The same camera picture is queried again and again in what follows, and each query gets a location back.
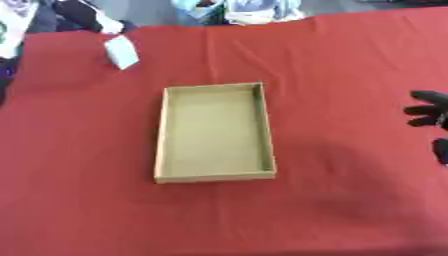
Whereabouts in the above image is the tan cardboard box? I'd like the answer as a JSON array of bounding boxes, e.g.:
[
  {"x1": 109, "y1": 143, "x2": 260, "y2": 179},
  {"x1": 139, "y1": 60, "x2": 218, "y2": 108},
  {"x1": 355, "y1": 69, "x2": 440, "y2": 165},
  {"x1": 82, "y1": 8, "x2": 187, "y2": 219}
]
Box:
[{"x1": 152, "y1": 81, "x2": 279, "y2": 185}]

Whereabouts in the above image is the white rectangular block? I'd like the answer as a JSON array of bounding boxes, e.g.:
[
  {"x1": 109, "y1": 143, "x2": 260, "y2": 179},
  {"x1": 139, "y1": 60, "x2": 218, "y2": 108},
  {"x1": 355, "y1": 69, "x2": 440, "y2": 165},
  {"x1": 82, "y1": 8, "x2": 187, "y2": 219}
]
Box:
[{"x1": 103, "y1": 34, "x2": 142, "y2": 71}]

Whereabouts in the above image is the person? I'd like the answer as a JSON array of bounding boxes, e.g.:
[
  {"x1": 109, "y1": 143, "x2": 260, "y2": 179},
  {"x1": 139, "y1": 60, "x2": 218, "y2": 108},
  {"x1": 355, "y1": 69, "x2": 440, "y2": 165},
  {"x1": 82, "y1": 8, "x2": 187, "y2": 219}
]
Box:
[{"x1": 0, "y1": 0, "x2": 140, "y2": 104}]

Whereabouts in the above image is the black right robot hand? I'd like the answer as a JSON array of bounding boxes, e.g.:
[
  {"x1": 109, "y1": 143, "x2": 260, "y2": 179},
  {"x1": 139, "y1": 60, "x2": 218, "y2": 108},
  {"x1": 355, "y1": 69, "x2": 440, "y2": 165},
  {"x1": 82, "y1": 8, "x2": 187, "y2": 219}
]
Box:
[{"x1": 402, "y1": 89, "x2": 448, "y2": 166}]

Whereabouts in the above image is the person's hand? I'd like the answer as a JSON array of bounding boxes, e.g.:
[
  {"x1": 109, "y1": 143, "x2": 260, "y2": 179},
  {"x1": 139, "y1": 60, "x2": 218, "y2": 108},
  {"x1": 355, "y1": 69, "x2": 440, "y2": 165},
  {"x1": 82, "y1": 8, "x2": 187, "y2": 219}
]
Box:
[{"x1": 94, "y1": 18, "x2": 126, "y2": 36}]

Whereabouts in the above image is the pale blue bag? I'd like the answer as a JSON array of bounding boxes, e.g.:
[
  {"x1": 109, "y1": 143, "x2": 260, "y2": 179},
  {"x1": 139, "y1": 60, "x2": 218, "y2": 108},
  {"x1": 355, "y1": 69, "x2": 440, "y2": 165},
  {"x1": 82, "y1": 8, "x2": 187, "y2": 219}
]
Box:
[{"x1": 169, "y1": 0, "x2": 308, "y2": 26}]

